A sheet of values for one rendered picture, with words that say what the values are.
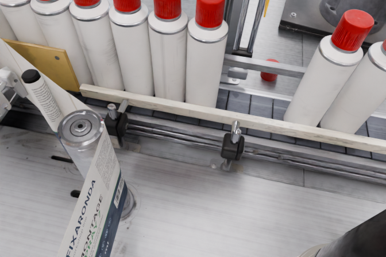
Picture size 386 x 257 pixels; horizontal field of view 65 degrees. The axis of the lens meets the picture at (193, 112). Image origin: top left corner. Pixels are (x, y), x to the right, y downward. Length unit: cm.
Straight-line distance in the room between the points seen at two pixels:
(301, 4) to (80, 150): 66
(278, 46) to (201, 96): 31
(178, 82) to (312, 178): 27
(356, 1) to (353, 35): 38
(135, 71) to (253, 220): 26
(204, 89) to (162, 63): 7
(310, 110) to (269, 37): 31
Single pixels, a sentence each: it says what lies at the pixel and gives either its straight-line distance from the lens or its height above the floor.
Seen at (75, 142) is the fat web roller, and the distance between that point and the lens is 26.
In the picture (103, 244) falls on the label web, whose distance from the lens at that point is 34.
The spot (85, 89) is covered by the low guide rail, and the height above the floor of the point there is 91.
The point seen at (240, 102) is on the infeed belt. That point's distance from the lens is 52.
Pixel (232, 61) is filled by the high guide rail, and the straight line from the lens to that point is 47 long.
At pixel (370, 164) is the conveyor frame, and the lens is 54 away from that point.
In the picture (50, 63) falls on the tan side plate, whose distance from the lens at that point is 50.
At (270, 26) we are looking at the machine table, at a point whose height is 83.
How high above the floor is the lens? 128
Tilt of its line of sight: 54 degrees down
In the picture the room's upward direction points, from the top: 4 degrees clockwise
